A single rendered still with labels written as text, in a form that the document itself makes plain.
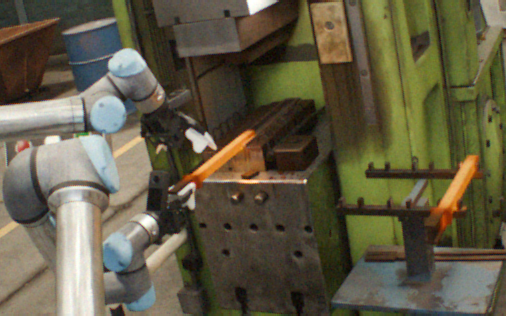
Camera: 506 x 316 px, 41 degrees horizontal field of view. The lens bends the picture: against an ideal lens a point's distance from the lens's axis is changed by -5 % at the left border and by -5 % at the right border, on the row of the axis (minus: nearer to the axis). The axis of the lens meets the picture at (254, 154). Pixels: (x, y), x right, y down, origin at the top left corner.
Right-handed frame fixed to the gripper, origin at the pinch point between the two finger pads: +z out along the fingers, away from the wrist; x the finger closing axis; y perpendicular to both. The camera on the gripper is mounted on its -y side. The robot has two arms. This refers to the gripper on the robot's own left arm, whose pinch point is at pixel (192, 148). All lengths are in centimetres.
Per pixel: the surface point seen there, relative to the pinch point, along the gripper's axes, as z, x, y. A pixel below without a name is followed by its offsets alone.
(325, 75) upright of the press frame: 11.8, 24.7, -34.7
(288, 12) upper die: 8, 8, -60
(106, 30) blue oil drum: 198, -314, -306
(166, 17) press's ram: -16.4, -13.5, -34.4
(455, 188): 13, 66, 3
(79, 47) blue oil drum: 198, -337, -287
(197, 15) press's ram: -15.7, -3.4, -34.1
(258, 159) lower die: 21.8, 6.0, -13.1
